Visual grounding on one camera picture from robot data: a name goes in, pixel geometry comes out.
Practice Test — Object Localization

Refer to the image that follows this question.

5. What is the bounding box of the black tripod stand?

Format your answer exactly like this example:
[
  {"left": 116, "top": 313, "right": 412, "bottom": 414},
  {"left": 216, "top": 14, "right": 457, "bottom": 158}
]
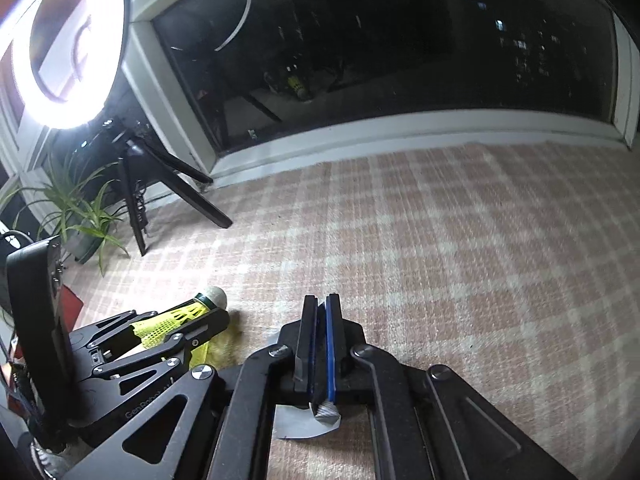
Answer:
[{"left": 102, "top": 117, "right": 232, "bottom": 256}]

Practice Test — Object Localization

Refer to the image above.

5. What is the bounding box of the yellow plastic shuttlecock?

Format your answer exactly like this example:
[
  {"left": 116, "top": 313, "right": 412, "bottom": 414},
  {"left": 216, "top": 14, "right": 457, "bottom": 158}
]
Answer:
[{"left": 132, "top": 286, "right": 227, "bottom": 350}]

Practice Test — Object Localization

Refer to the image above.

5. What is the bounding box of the red cardboard box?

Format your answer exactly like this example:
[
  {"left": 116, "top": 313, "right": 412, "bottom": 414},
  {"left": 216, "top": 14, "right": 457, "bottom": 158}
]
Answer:
[{"left": 10, "top": 285, "right": 84, "bottom": 375}]

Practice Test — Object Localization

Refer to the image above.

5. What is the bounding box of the grey logo fabric pouch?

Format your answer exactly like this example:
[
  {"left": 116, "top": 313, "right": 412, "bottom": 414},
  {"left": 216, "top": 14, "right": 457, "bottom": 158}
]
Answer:
[{"left": 272, "top": 401, "right": 342, "bottom": 440}]

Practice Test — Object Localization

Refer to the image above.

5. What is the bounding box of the white ring light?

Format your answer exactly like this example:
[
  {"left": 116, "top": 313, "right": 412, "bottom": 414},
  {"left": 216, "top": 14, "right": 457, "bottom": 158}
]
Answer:
[{"left": 1, "top": 0, "right": 130, "bottom": 129}]

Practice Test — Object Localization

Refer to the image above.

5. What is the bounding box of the large potted spider plant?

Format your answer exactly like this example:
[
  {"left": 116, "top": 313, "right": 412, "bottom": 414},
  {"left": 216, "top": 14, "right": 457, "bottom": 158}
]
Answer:
[{"left": 1, "top": 156, "right": 130, "bottom": 275}]

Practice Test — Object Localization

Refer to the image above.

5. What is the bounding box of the plaid beige table cloth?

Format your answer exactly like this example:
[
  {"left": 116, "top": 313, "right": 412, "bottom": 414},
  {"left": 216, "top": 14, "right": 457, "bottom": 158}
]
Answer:
[{"left": 66, "top": 144, "right": 639, "bottom": 479}]

